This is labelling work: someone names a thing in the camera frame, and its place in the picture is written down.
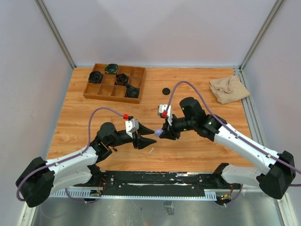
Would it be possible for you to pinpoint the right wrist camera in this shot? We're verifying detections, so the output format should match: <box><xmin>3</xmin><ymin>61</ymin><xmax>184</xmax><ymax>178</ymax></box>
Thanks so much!
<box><xmin>158</xmin><ymin>104</ymin><xmax>172</xmax><ymax>118</ymax></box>

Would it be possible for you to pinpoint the black rolled sock left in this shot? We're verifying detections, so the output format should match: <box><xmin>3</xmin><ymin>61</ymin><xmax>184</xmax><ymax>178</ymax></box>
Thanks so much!
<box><xmin>88</xmin><ymin>71</ymin><xmax>103</xmax><ymax>84</ymax></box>

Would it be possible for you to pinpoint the beige cloth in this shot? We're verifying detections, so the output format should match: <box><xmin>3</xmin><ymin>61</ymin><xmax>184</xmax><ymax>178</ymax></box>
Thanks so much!
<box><xmin>210</xmin><ymin>75</ymin><xmax>250</xmax><ymax>105</ymax></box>

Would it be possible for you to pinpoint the aluminium frame post left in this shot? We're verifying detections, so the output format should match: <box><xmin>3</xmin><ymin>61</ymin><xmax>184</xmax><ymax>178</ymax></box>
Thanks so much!
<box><xmin>34</xmin><ymin>0</ymin><xmax>77</xmax><ymax>69</ymax></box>

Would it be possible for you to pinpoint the aluminium frame post right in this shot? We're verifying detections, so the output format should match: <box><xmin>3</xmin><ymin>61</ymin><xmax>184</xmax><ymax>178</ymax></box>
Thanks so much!
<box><xmin>239</xmin><ymin>0</ymin><xmax>286</xmax><ymax>71</ymax></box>

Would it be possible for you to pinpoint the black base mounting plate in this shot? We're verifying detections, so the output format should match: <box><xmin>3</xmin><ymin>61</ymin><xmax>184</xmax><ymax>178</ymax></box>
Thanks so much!
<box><xmin>76</xmin><ymin>171</ymin><xmax>241</xmax><ymax>198</ymax></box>

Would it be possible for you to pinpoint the aluminium frame post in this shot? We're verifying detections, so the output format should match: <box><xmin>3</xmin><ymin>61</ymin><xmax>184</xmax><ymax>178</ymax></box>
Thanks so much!
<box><xmin>239</xmin><ymin>0</ymin><xmax>286</xmax><ymax>71</ymax></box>
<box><xmin>34</xmin><ymin>0</ymin><xmax>77</xmax><ymax>69</ymax></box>

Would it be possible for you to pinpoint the purple earbud charging case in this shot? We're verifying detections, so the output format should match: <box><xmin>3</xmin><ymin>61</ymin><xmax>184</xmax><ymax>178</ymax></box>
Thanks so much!
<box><xmin>154</xmin><ymin>129</ymin><xmax>164</xmax><ymax>137</ymax></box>

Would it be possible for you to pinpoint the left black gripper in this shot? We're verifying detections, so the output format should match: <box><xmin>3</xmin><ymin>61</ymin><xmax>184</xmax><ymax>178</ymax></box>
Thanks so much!
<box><xmin>107</xmin><ymin>122</ymin><xmax>157</xmax><ymax>149</ymax></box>

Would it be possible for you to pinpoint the black round charging case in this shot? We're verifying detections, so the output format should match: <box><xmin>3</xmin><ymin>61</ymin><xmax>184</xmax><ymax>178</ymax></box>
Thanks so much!
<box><xmin>162</xmin><ymin>88</ymin><xmax>171</xmax><ymax>95</ymax></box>

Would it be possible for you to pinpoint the wooden compartment tray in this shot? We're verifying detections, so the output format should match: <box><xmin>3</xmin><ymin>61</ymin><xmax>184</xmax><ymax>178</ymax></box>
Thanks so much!
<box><xmin>83</xmin><ymin>63</ymin><xmax>146</xmax><ymax>104</ymax></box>

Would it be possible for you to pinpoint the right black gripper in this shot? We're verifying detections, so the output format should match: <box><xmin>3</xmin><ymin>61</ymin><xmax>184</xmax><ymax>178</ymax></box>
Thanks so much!
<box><xmin>159</xmin><ymin>113</ymin><xmax>196</xmax><ymax>140</ymax></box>

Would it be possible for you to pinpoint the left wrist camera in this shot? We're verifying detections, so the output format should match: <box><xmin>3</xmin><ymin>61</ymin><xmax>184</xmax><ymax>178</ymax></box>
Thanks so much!
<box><xmin>125</xmin><ymin>118</ymin><xmax>139</xmax><ymax>138</ymax></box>

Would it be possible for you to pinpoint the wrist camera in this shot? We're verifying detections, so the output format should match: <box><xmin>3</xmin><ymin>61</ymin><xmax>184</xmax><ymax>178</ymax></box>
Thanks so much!
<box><xmin>125</xmin><ymin>118</ymin><xmax>139</xmax><ymax>138</ymax></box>
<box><xmin>158</xmin><ymin>104</ymin><xmax>172</xmax><ymax>118</ymax></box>

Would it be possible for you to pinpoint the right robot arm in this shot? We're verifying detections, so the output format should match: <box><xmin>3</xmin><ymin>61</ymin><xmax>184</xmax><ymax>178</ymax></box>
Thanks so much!
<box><xmin>155</xmin><ymin>97</ymin><xmax>296</xmax><ymax>200</ymax></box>

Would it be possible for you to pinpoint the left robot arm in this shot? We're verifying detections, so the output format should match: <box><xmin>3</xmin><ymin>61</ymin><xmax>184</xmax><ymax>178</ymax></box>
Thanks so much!
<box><xmin>16</xmin><ymin>119</ymin><xmax>156</xmax><ymax>207</ymax></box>

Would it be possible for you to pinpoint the green yellow rolled sock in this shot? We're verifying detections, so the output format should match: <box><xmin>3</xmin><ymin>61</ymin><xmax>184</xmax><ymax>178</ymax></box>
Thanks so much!
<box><xmin>104</xmin><ymin>64</ymin><xmax>119</xmax><ymax>74</ymax></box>

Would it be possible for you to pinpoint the dark green rolled sock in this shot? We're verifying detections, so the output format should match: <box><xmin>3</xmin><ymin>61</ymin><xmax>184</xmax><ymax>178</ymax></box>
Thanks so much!
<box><xmin>125</xmin><ymin>84</ymin><xmax>140</xmax><ymax>98</ymax></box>

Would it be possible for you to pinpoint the black orange rolled sock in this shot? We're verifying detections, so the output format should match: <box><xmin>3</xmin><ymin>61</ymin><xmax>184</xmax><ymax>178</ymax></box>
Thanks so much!
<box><xmin>115</xmin><ymin>73</ymin><xmax>129</xmax><ymax>86</ymax></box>

